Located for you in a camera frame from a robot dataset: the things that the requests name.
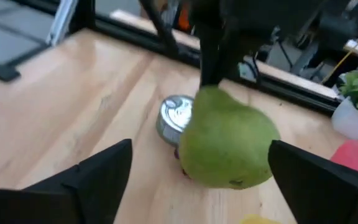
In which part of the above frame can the yellow translucent plastic bin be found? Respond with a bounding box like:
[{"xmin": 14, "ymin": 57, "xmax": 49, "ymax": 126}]
[{"xmin": 239, "ymin": 213, "xmax": 282, "ymax": 224}]

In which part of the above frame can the red plastic bin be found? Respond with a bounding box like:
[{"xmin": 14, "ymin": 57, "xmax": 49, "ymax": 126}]
[{"xmin": 330, "ymin": 139, "xmax": 358, "ymax": 180}]

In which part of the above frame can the green Van Camp's tuna can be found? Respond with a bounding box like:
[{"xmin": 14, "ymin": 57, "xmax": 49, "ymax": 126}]
[{"xmin": 155, "ymin": 95, "xmax": 195, "ymax": 147}]

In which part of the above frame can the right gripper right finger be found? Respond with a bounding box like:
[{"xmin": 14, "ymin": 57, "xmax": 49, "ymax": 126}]
[{"xmin": 267, "ymin": 139, "xmax": 358, "ymax": 224}]

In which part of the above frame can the small potted green plant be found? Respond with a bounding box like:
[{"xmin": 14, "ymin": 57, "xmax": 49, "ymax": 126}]
[{"xmin": 331, "ymin": 62, "xmax": 358, "ymax": 140}]

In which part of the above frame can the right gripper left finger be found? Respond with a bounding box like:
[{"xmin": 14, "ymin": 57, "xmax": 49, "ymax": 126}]
[{"xmin": 0, "ymin": 138, "xmax": 133, "ymax": 224}]

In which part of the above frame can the green toy pear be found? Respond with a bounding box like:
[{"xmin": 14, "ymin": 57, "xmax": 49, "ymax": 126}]
[{"xmin": 178, "ymin": 85, "xmax": 282, "ymax": 190}]

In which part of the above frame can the black aluminium table frame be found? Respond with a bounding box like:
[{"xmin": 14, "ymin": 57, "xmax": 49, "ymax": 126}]
[{"xmin": 47, "ymin": 0, "xmax": 343, "ymax": 118}]

